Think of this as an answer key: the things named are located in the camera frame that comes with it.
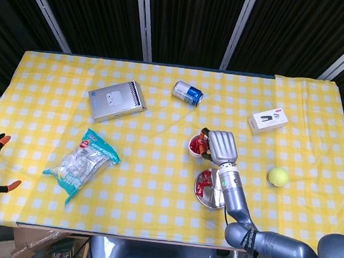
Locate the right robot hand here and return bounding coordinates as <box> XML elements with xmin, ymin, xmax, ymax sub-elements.
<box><xmin>195</xmin><ymin>127</ymin><xmax>241</xmax><ymax>168</ymax></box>

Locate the white paper cup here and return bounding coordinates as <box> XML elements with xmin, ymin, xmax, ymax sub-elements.
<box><xmin>187</xmin><ymin>133</ymin><xmax>212</xmax><ymax>160</ymax></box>

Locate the metal bowl of red candies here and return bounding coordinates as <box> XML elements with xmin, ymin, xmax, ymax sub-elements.
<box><xmin>192</xmin><ymin>166</ymin><xmax>230</xmax><ymax>211</ymax></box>

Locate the white stapler box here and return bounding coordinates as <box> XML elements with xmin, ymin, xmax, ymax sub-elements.
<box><xmin>246</xmin><ymin>104</ymin><xmax>291</xmax><ymax>138</ymax></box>

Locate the blue beverage can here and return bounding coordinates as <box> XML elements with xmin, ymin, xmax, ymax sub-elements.
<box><xmin>170</xmin><ymin>79</ymin><xmax>206</xmax><ymax>107</ymax></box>

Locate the yellow tennis ball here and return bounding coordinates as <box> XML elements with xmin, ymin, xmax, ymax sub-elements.
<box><xmin>266</xmin><ymin>165</ymin><xmax>291</xmax><ymax>188</ymax></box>

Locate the yellow checkered tablecloth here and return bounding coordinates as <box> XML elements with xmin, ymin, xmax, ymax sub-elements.
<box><xmin>0</xmin><ymin>47</ymin><xmax>344</xmax><ymax>258</ymax></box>

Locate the brown cardboard box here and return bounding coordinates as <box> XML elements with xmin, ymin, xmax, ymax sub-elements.
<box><xmin>0</xmin><ymin>224</ymin><xmax>89</xmax><ymax>258</ymax></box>

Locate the teal snack bag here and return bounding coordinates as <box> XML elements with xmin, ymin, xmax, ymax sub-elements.
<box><xmin>39</xmin><ymin>124</ymin><xmax>124</xmax><ymax>210</ymax></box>

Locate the silver earbuds box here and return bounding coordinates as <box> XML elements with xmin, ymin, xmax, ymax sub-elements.
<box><xmin>85</xmin><ymin>76</ymin><xmax>150</xmax><ymax>128</ymax></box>

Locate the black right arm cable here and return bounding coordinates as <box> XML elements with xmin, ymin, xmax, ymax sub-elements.
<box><xmin>219</xmin><ymin>201</ymin><xmax>281</xmax><ymax>258</ymax></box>

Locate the black printed arm strap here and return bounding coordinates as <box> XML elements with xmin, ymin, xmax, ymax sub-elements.
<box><xmin>238</xmin><ymin>226</ymin><xmax>262</xmax><ymax>258</ymax></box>

